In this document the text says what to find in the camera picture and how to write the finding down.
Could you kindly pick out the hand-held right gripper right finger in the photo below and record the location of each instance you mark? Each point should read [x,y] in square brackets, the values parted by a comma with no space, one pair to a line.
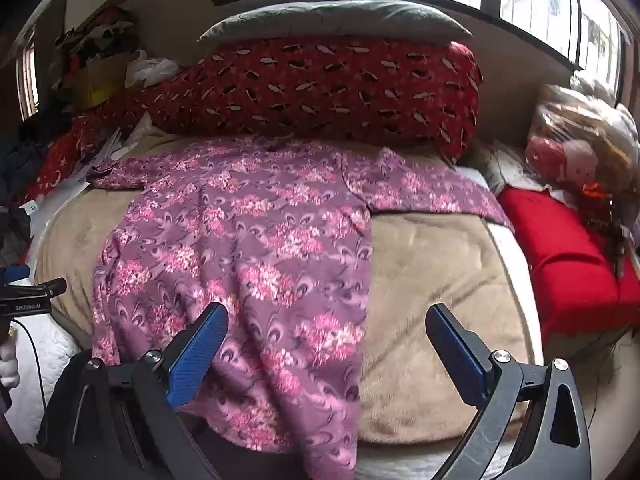
[457,355]

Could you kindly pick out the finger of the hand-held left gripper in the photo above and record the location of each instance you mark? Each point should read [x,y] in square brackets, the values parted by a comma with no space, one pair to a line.
[47,288]
[15,273]

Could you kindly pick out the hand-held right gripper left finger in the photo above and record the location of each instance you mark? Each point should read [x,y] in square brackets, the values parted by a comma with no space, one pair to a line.
[197,355]

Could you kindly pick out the purple floral garment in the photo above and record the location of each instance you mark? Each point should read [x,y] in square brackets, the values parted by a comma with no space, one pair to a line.
[250,260]

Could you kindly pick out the dark clothes heap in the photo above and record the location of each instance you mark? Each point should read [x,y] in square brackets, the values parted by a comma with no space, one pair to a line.
[30,150]

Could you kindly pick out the pile of mixed clothes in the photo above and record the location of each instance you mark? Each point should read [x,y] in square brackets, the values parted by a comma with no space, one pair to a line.
[97,35]

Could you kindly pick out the person's left hand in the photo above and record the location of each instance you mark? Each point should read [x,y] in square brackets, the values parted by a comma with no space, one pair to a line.
[7,365]

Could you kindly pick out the beige blanket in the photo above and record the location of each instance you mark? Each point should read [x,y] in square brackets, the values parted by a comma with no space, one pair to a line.
[435,260]

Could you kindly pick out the dark cloth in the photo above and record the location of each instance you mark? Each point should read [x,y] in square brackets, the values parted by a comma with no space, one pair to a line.
[55,410]

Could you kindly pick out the red cushion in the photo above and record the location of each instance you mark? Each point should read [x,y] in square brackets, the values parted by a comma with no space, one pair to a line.
[565,260]

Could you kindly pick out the white papers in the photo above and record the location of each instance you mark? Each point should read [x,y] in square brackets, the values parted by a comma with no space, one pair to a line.
[107,152]

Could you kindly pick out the yellow cardboard box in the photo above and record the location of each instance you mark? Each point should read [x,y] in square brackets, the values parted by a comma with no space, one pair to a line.
[97,82]

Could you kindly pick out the orange toy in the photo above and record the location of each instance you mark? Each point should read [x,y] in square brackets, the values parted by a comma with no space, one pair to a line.
[593,191]

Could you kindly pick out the white plastic bag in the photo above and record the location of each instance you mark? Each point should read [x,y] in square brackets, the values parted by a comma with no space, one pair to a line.
[150,70]

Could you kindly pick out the stuffed doll with blond hair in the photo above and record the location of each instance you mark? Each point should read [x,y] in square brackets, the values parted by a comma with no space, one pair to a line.
[570,130]

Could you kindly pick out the large white bundle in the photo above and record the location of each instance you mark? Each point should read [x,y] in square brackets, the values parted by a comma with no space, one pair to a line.
[617,125]

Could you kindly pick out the red patterned blanket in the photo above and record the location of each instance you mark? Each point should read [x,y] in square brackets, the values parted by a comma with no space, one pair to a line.
[325,90]

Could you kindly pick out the grey pillow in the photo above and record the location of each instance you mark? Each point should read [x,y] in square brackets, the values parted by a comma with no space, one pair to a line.
[330,20]

